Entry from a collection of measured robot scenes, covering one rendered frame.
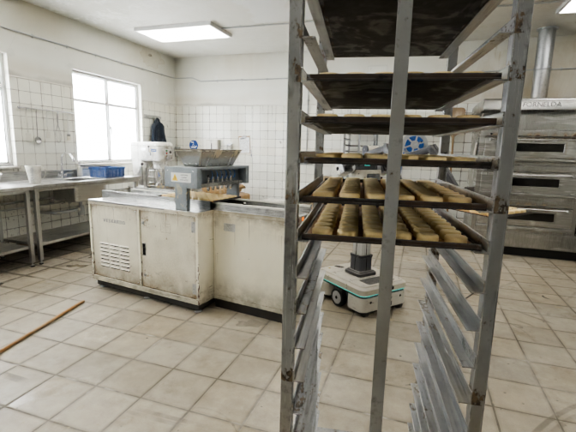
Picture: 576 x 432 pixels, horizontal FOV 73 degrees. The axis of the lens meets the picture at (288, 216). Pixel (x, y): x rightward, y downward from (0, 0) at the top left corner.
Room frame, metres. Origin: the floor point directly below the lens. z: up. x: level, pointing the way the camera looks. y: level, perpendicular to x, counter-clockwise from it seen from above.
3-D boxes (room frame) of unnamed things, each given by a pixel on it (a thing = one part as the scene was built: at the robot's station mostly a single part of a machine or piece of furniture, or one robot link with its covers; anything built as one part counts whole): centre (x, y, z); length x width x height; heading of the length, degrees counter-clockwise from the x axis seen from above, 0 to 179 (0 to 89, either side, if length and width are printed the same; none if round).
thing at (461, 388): (1.13, -0.48, 0.78); 0.64 x 0.03 x 0.03; 170
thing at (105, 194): (3.36, 1.19, 0.88); 1.28 x 0.01 x 0.07; 63
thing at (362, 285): (3.34, -0.66, 0.24); 0.68 x 0.53 x 0.41; 32
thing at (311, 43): (1.20, -0.09, 1.59); 0.64 x 0.03 x 0.03; 170
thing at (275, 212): (3.25, 0.84, 0.87); 2.01 x 0.03 x 0.07; 63
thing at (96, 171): (5.58, 2.60, 0.95); 0.40 x 0.30 x 0.14; 164
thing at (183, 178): (3.33, 0.68, 1.01); 0.72 x 0.33 x 0.34; 153
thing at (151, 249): (3.54, 1.10, 0.42); 1.28 x 0.72 x 0.84; 63
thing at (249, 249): (3.10, 0.22, 0.45); 0.70 x 0.34 x 0.90; 63
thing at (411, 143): (6.36, -2.00, 1.10); 0.41 x 0.17 x 1.10; 72
